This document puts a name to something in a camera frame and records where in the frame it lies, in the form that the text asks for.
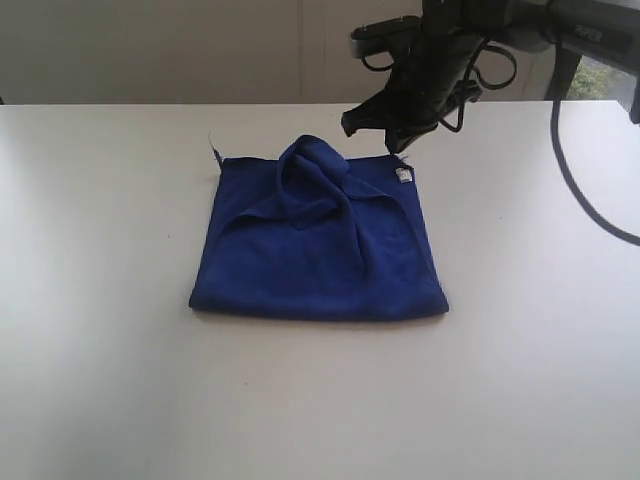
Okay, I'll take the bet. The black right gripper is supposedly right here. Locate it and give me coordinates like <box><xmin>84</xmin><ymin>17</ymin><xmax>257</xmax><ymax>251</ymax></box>
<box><xmin>341</xmin><ymin>23</ymin><xmax>485</xmax><ymax>153</ymax></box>

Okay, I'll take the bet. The blue microfiber cloth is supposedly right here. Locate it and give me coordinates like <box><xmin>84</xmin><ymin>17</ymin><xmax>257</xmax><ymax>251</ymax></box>
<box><xmin>189</xmin><ymin>135</ymin><xmax>449</xmax><ymax>322</ymax></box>

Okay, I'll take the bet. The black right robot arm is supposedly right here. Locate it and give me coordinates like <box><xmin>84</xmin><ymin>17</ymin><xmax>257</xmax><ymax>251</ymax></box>
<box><xmin>341</xmin><ymin>1</ymin><xmax>639</xmax><ymax>154</ymax></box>

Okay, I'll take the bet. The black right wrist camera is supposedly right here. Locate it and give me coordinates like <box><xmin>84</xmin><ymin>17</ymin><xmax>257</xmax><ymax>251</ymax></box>
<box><xmin>349</xmin><ymin>15</ymin><xmax>422</xmax><ymax>59</ymax></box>

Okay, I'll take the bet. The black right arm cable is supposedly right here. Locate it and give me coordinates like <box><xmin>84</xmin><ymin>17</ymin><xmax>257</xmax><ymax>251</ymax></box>
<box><xmin>360</xmin><ymin>29</ymin><xmax>640</xmax><ymax>246</ymax></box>

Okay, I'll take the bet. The dark window frame post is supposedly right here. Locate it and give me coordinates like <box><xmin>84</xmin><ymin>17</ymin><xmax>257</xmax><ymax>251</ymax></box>
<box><xmin>544</xmin><ymin>48</ymin><xmax>582</xmax><ymax>101</ymax></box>

